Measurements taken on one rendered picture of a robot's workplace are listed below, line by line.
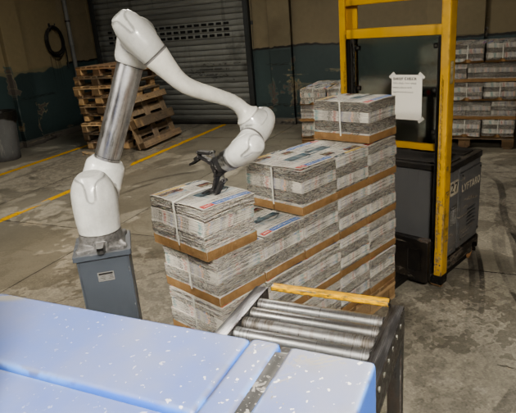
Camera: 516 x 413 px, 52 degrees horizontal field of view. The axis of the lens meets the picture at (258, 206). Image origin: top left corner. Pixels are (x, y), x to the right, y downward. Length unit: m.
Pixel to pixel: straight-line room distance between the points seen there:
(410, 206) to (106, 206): 2.33
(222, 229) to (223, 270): 0.18
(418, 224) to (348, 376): 3.47
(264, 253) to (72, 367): 2.11
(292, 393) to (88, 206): 1.70
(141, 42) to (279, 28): 7.54
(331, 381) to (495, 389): 2.61
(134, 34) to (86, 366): 1.64
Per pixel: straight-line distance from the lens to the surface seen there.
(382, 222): 3.22
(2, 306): 0.45
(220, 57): 9.93
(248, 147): 1.96
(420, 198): 3.70
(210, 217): 2.12
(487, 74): 7.22
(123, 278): 2.04
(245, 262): 2.33
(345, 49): 3.62
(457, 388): 2.87
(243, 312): 1.86
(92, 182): 1.96
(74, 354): 0.36
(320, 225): 2.72
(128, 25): 1.92
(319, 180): 2.64
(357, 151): 2.88
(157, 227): 2.39
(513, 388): 2.93
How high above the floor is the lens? 1.73
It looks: 19 degrees down
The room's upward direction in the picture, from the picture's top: 5 degrees counter-clockwise
